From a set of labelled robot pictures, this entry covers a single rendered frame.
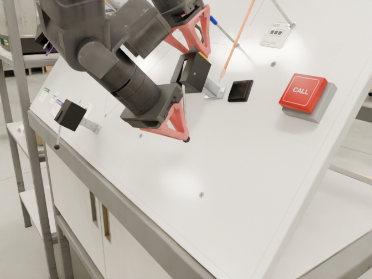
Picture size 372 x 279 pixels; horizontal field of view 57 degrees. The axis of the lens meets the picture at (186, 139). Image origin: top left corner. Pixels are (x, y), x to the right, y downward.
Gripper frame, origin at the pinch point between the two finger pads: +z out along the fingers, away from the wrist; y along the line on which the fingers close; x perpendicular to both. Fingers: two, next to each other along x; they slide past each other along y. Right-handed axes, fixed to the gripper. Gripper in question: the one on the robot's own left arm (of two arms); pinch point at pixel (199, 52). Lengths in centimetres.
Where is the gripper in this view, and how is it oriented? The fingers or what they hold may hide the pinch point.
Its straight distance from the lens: 61.9
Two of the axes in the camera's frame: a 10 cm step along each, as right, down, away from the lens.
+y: -6.9, -0.4, 7.2
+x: -5.5, 6.8, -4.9
